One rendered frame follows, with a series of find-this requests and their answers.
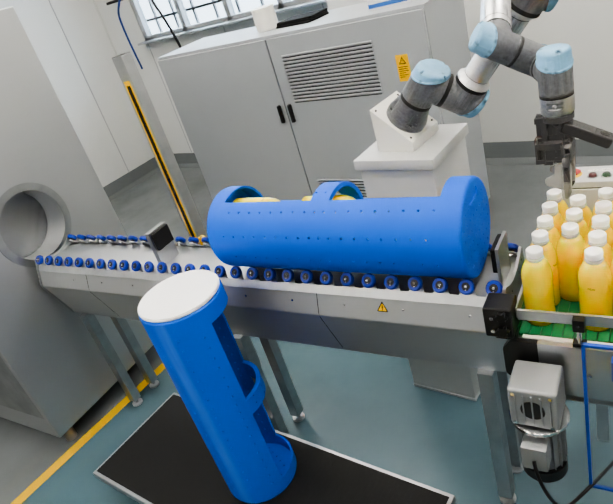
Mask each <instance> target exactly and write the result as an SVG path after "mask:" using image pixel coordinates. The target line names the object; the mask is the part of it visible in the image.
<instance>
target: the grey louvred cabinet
mask: <svg viewBox="0 0 613 504"><path fill-rule="evenodd" d="M328 12H329V14H327V15H325V16H323V17H320V18H318V19H316V20H314V21H312V22H310V23H305V24H299V25H294V26H288V27H283V28H278V29H276V28H275V29H272V30H269V31H266V32H262V33H259V32H257V29H256V26H255V27H250V28H246V29H241V30H237V31H232V32H228V33H223V34H219V35H214V36H210V37H205V38H202V39H199V40H197V41H195V42H193V43H190V44H188V45H186V46H184V47H181V48H179V49H177V50H174V51H172V52H170V53H168V54H165V55H163V56H161V57H159V58H158V59H159V61H158V63H159V66H160V69H161V71H162V74H163V76H164V79H165V81H166V84H167V86H168V89H169V91H170V94H171V96H172V99H173V101H174V104H175V106H176V109H177V111H178V114H179V116H180V119H181V121H182V124H183V126H184V129H185V131H186V134H187V136H188V139H189V141H190V144H191V146H192V149H193V151H194V154H195V156H196V159H197V161H198V164H199V166H200V169H201V171H202V174H203V176H204V179H205V181H206V184H207V186H208V189H209V191H210V194H211V196H212V199H213V200H214V198H215V197H216V195H217V194H218V193H219V192H220V191H222V190H223V189H225V188H227V187H231V186H250V187H253V188H255V189H256V190H258V191H259V192H260V193H261V194H262V196H263V197H272V198H276V199H278V200H302V199H303V197H305V196H313V194H314V192H315V191H316V189H317V188H318V187H319V186H320V185H322V184H323V183H326V182H340V181H349V182H352V183H353V184H355V185H356V186H357V187H358V189H359V190H360V192H361V193H362V195H363V198H367V194H366V190H365V186H364V182H363V178H362V174H361V170H355V166H354V163H353V161H354V160H355V159H356V158H357V157H359V156H360V155H361V154H362V153H363V152H364V151H366V150H367V149H368V148H369V147H370V146H371V145H372V144H374V143H375V142H376V141H377V140H376V136H375V132H374V127H373V123H372V119H371V115H370V110H371V109H372V108H373V107H375V106H376V105H378V104H379V103H380V102H382V101H383V100H385V99H386V98H387V97H389V96H390V95H391V94H393V93H394V92H396V91H397V92H399V93H400V94H401V92H402V90H403V89H404V87H405V85H406V83H407V81H408V79H409V77H410V75H411V72H412V71H413V69H414V68H415V67H416V65H417V64H418V63H419V62H420V61H421V60H424V59H436V60H439V61H442V62H443V63H445V65H448V67H449V68H450V70H451V74H454V75H457V73H458V72H459V70H460V69H462V68H466V67H467V66H468V64H469V63H470V61H471V60H472V59H471V52H470V50H469V48H468V44H469V37H468V30H467V23H466V15H465V8H464V1H463V0H411V1H410V2H406V3H402V4H398V5H393V6H389V7H385V8H381V9H376V10H372V11H369V8H368V2H364V3H360V4H355V5H350V6H346V7H341V8H337V9H332V10H328ZM429 115H430V116H431V117H432V118H434V119H435V120H436V121H437V122H438V125H440V124H457V123H468V130H469V133H468V134H467V135H466V136H465V142H466V148H467V155H468V161H469V168H470V174H471V176H477V177H479V178H480V179H481V180H482V182H483V184H484V186H485V188H486V192H487V196H488V199H489V198H490V191H489V183H488V176H487V169H486V161H485V154H484V147H483V140H482V132H481V125H480V118H479V114H477V115H476V116H475V117H472V118H467V117H464V116H459V115H457V114H455V113H453V112H450V111H448V110H445V109H442V108H440V107H437V106H435V105H432V106H431V108H430V110H429Z"/></svg>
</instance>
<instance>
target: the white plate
mask: <svg viewBox="0 0 613 504"><path fill-rule="evenodd" d="M219 284H220V281H219V278H218V276H217V275H216V274H215V273H214V272H212V271H208V270H192V271H187V272H183V273H180V274H177V275H174V276H172V277H170V278H168V279H166V280H164V281H162V282H160V283H159V284H157V285H156V286H154V287H153V288H152V289H151V290H149V291H148V292H147V293H146V294H145V295H144V297H143V298H142V300H141V301H140V303H139V305H138V314H139V316H140V317H141V318H142V319H143V320H145V321H147V322H152V323H163V322H169V321H173V320H176V319H179V318H182V317H184V316H187V315H189V314H191V313H193V312H195V311H196V310H198V309H199V308H201V307H202V306H204V305H205V304H206V303H207V302H208V301H209V300H210V299H211V298H212V297H213V296H214V295H215V293H216V292H217V290H218V288H219Z"/></svg>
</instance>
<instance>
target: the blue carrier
mask: <svg viewBox="0 0 613 504"><path fill-rule="evenodd" d="M337 191H339V193H340V194H341V195H348V196H351V197H353V198H355V199H356V200H332V199H333V197H334V196H335V194H336V193H337ZM254 197H263V196H262V194H261V193H260V192H259V191H258V190H256V189H255V188H253V187H250V186H231V187H227V188H225V189H223V190H222V191H220V192H219V193H218V194H217V195H216V197H215V198H214V200H213V202H212V204H211V206H210V209H209V212H208V218H207V234H208V239H209V243H210V246H211V248H212V250H213V252H214V254H215V255H216V257H217V258H218V259H219V260H220V261H222V262H223V263H225V264H227V265H230V266H244V267H263V268H281V269H299V270H317V271H335V272H353V273H372V274H392V275H408V276H426V277H444V278H462V279H474V278H476V277H478V276H479V275H480V273H481V272H482V270H483V268H484V265H485V262H486V258H487V254H488V248H489V241H490V208H489V201H488V196H487V192H486V188H485V186H484V184H483V182H482V180H481V179H480V178H479V177H477V176H453V177H450V178H449V179H448V180H447V181H446V183H445V185H444V187H443V189H442V192H441V195H440V196H437V197H397V198H363V195H362V193H361V192H360V190H359V189H358V187H357V186H356V185H355V184H353V183H352V182H349V181H340V182H326V183H323V184H322V185H320V186H319V187H318V188H317V189H316V191H315V192H314V194H313V196H312V198H311V200H310V201H302V200H280V201H277V202H237V203H233V201H234V200H235V199H236V198H254ZM375 211H376V212H375ZM293 212H294V213H293ZM335 212H336V213H335ZM348 212H349V213H348ZM361 212H362V213H361ZM298 237H299V238H298ZM309 237H310V238H309ZM341 238H342V239H341ZM354 238H355V239H354ZM367 238H368V239H369V240H368V239H367ZM395 239H396V240H395ZM410 239H411V240H410ZM425 239H426V241H425Z"/></svg>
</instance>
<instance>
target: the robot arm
mask: <svg viewBox="0 0 613 504"><path fill-rule="evenodd" d="M558 1H559V0H481V9H480V23H478V25H477V26H476V27H475V29H474V31H473V33H472V35H471V37H470V41H469V44H468V48H469V50H470V51H471V52H472V53H475V55H474V56H473V58H472V60H471V61H470V63H469V64H468V66H467V67H466V68H462V69H460V70H459V72H458V73H457V75H454V74H451V70H450V68H449V67H448V65H445V63H443V62H442V61H439V60H436V59H424V60H421V61H420V62H419V63H418V64H417V65H416V67H415V68H414V69H413V71H412V72H411V75H410V77H409V79H408V81H407V83H406V85H405V87H404V89H403V90H402V92H401V94H400V95H399V96H398V97H397V98H396V99H394V100H393V101H392V102H391V103H390V105H389V106H388V108H387V111H386V114H387V117H388V119H389V121H390V122H391V123H392V124H393V125H394V126H395V127H396V128H398V129H400V130H402V131H404V132H407V133H419V132H421V131H422V130H423V129H424V127H425V126H426V124H427V120H428V115H429V110H430V108H431V106H432V105H435V106H437V107H440V108H442V109H445V110H448V111H450V112H453V113H455V114H457V115H459V116H464V117H467V118H472V117H475V116H476V115H477V114H479V113H480V111H481V110H482V109H483V108H484V106H485V105H486V104H485V103H486V102H487V101H488V98H489V95H490V90H489V87H490V85H489V80H490V78H491V77H492V75H493V74H494V72H495V71H496V70H497V68H498V67H499V65H500V64H501V65H504V66H506V67H508V68H511V69H513V70H516V71H518V72H521V73H523V74H526V75H528V76H531V77H533V78H534V79H535V80H536V81H537V82H538V91H539V102H540V114H536V117H535V118H534V125H536V134H537V139H536V138H535V140H534V146H535V157H536V165H541V164H544V165H553V164H554V163H557V164H555V165H553V166H551V167H550V172H551V173H554V174H553V175H552V176H550V177H548V178H546V180H545V184H546V185H547V186H549V187H554V188H559V189H563V190H564V193H565V199H568V198H569V197H570V195H571V193H572V186H573V185H574V183H575V181H576V155H575V150H576V141H575V138H578V139H581V140H584V141H586V142H589V143H592V144H595V145H598V146H600V147H603V148H606V149H608V148H609V147H610V146H611V144H612V142H613V133H612V132H609V131H606V130H603V129H600V128H597V127H594V126H592V125H589V124H586V123H583V122H580V121H577V120H574V119H573V118H574V117H575V113H574V110H575V93H574V74H573V63H574V58H573V56H572V48H571V46H570V45H569V44H566V43H564V44H563V43H557V44H551V45H546V44H540V43H538V42H535V41H533V40H530V39H528V38H525V37H523V36H521V35H520V34H521V33H522V32H523V30H524V29H525V27H526V26H527V24H528V23H529V21H530V20H533V19H537V18H538V17H539V16H540V14H541V13H542V12H543V11H544V12H550V11H551V10H553V9H554V7H555V6H556V4H557V3H558Z"/></svg>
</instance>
